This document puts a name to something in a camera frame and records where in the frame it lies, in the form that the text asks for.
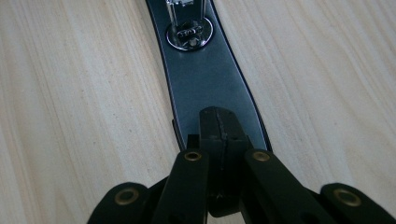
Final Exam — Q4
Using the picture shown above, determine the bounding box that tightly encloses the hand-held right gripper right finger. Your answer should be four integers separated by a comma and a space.
217, 106, 254, 218

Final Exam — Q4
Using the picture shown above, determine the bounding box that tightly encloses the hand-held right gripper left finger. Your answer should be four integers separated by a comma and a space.
187, 105, 224, 216

